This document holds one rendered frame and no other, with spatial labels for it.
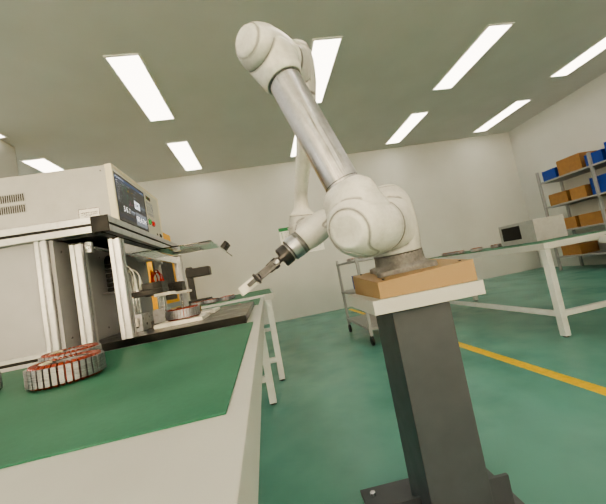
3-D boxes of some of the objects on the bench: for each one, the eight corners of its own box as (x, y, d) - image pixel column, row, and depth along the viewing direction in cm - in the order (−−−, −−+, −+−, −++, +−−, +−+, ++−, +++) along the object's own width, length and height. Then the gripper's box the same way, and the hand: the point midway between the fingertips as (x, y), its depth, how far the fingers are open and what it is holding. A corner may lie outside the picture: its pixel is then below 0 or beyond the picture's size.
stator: (204, 313, 111) (202, 302, 112) (197, 316, 100) (195, 305, 101) (172, 319, 110) (170, 309, 110) (161, 323, 99) (160, 312, 99)
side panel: (67, 358, 83) (52, 241, 85) (60, 361, 80) (45, 240, 82) (-50, 382, 79) (-62, 259, 81) (-62, 386, 76) (-75, 258, 78)
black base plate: (254, 305, 151) (253, 301, 152) (246, 322, 88) (245, 314, 88) (155, 325, 145) (154, 320, 145) (69, 358, 82) (68, 350, 82)
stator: (113, 363, 60) (111, 344, 60) (97, 378, 50) (93, 355, 50) (43, 380, 56) (41, 360, 57) (9, 400, 46) (6, 374, 46)
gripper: (299, 256, 100) (246, 302, 97) (293, 261, 123) (249, 298, 120) (284, 239, 100) (230, 284, 97) (281, 247, 123) (237, 284, 120)
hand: (245, 288), depth 109 cm, fingers open, 10 cm apart
